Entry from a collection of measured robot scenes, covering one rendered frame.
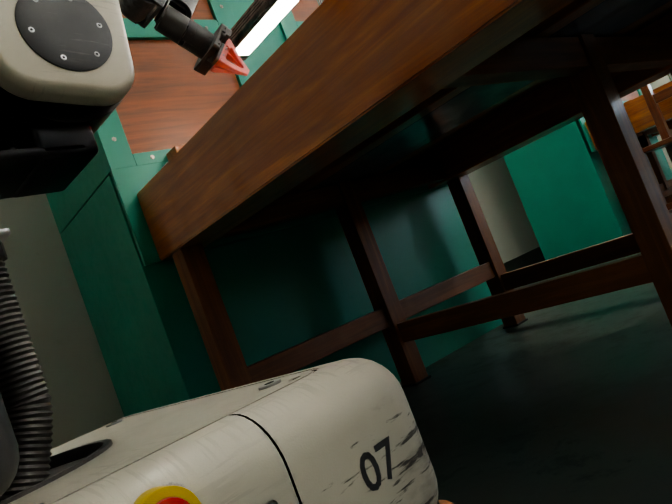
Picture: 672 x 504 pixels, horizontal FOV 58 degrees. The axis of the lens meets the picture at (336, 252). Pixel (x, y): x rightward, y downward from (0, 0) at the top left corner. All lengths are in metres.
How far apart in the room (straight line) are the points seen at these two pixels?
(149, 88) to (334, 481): 1.46
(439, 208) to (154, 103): 1.13
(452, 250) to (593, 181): 1.79
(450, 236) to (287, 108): 1.38
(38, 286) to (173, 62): 0.96
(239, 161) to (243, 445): 0.81
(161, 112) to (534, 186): 2.83
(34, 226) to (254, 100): 1.45
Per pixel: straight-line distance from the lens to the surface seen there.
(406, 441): 0.58
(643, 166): 1.38
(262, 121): 1.13
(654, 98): 3.64
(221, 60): 1.32
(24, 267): 2.39
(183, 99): 1.85
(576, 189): 4.02
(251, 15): 1.64
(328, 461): 0.52
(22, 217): 2.45
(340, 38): 0.97
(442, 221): 2.34
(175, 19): 1.32
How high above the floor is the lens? 0.34
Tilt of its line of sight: 4 degrees up
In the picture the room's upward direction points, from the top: 21 degrees counter-clockwise
